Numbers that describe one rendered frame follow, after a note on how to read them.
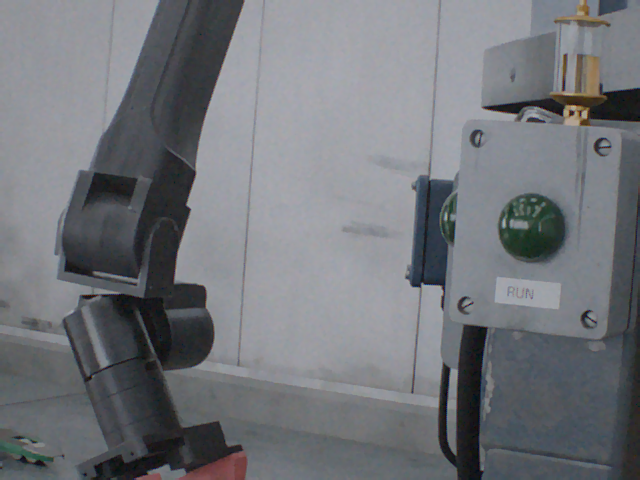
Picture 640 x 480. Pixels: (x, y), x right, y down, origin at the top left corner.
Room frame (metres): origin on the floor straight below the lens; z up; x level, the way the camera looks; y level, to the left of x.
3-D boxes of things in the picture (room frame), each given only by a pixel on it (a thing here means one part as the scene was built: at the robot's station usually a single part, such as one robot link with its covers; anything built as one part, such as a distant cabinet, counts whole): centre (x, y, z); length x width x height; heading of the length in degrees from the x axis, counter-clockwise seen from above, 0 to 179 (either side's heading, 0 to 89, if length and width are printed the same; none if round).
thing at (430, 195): (1.12, -0.11, 1.25); 0.10 x 0.08 x 0.12; 175
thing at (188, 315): (0.97, 0.13, 1.20); 0.11 x 0.09 x 0.12; 152
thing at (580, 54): (0.64, -0.12, 1.37); 0.03 x 0.02 x 0.03; 60
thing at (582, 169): (0.58, -0.10, 1.29); 0.08 x 0.05 x 0.09; 60
